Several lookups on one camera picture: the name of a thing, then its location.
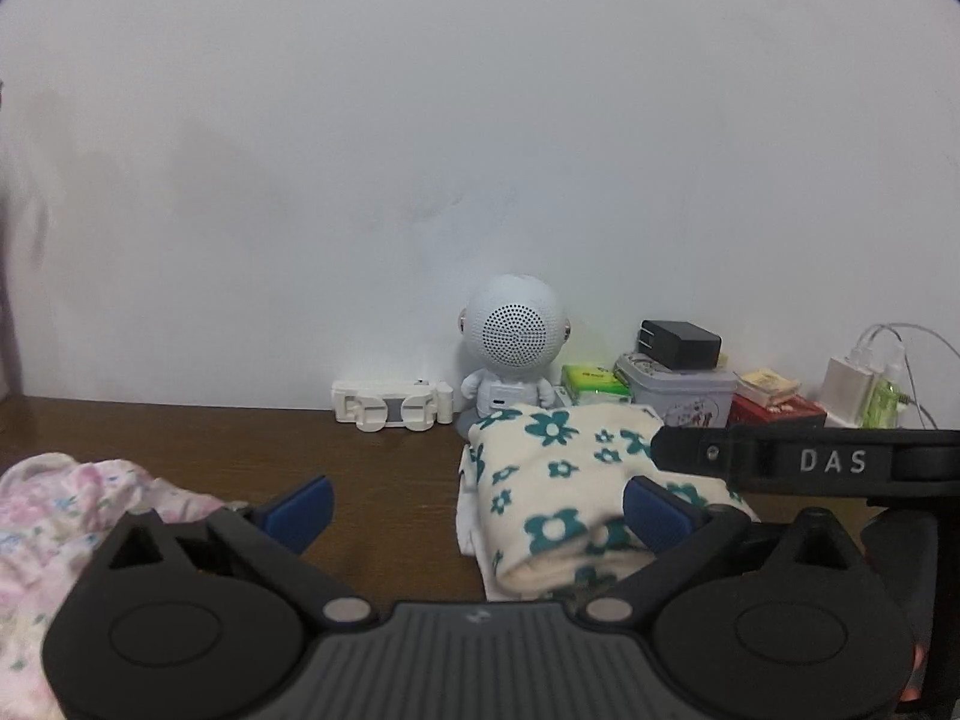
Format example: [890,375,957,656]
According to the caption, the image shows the cream green-flower garment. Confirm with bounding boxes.
[455,403,750,601]

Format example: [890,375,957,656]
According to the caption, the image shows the pink floral garment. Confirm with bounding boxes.
[2,452,223,718]

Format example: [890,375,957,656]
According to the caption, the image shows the right hand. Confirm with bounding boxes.
[900,644,926,702]

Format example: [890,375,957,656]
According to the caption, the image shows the grey tin box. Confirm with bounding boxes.
[613,353,737,427]

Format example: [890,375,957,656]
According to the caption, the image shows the green spray bottle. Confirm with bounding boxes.
[861,361,907,429]

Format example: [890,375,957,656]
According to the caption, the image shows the red dark label box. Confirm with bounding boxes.
[727,367,827,427]

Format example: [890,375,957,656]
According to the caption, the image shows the white charger block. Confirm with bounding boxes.
[815,356,874,427]

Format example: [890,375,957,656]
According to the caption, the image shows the black small box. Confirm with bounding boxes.
[636,320,722,371]

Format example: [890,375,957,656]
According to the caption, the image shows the green white small boxes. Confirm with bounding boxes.
[562,364,631,405]

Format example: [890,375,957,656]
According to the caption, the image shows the white small connectors row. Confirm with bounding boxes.
[331,380,454,434]

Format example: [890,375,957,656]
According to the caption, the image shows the white astronaut robot figurine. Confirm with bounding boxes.
[455,275,571,437]

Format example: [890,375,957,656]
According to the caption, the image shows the white charging cable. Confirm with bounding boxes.
[849,320,960,433]

